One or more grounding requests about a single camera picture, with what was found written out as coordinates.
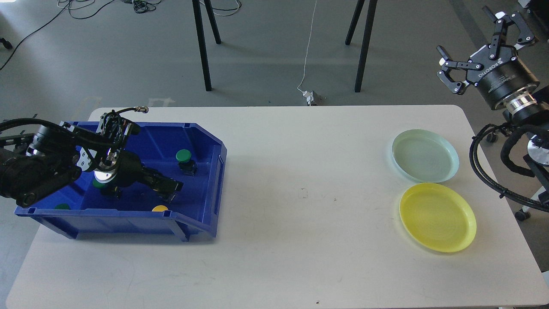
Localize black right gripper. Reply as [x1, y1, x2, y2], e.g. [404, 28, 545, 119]
[437, 5, 541, 111]

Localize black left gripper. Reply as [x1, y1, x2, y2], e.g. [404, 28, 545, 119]
[93, 150, 184, 203]

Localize green button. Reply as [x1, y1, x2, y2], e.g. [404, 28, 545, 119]
[176, 149, 197, 176]
[92, 179, 122, 200]

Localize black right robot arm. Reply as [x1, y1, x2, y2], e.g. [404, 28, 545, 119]
[437, 6, 549, 221]

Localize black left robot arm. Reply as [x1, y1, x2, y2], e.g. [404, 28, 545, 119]
[0, 108, 184, 208]

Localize yellow button front edge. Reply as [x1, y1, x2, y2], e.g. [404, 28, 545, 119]
[151, 205, 169, 212]

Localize green button left corner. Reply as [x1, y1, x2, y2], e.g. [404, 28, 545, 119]
[54, 203, 71, 210]

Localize light green plate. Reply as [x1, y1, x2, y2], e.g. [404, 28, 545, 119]
[390, 129, 460, 183]

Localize yellow plate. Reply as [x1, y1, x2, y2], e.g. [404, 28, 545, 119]
[398, 183, 477, 254]

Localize blue plastic bin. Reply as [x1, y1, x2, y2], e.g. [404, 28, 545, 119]
[14, 122, 227, 241]

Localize black right stand legs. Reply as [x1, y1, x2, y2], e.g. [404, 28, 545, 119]
[344, 0, 378, 93]

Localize black stand legs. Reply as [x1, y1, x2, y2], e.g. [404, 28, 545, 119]
[192, 0, 222, 92]
[344, 0, 378, 93]

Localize white wheeled chair base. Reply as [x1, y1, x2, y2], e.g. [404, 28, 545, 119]
[476, 126, 548, 221]

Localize black left stand legs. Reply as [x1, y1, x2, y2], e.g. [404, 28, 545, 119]
[192, 0, 222, 92]

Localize white cable with plug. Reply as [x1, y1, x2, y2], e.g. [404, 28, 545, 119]
[296, 0, 327, 106]

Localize black floor cables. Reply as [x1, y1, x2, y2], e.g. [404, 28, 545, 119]
[0, 0, 242, 71]

